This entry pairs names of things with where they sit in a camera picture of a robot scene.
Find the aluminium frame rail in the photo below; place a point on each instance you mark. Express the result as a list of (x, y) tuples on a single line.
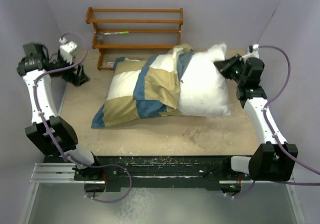
[(64, 173)]

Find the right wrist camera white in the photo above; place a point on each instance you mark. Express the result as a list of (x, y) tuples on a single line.
[(253, 50)]

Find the small pink white card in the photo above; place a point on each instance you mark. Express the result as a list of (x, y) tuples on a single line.
[(110, 64)]

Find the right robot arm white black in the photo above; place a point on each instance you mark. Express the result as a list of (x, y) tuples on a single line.
[(270, 162)]

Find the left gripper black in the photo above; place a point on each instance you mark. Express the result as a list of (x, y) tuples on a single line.
[(77, 79)]

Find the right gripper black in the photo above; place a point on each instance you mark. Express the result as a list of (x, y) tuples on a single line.
[(223, 65)]

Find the patchwork pillowcase blue beige white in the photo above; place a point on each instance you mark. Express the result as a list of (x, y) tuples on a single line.
[(142, 89)]

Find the white pillow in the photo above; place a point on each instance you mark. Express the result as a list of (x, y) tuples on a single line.
[(203, 90)]

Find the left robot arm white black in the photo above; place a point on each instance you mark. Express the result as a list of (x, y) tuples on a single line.
[(48, 131)]

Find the green white pen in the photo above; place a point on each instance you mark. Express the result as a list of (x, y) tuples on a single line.
[(115, 33)]

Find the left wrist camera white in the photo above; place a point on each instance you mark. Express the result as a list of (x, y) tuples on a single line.
[(68, 51)]

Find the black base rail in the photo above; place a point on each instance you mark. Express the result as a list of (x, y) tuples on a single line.
[(209, 167)]

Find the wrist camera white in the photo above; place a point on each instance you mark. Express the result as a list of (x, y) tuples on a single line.
[(253, 50), (68, 51)]

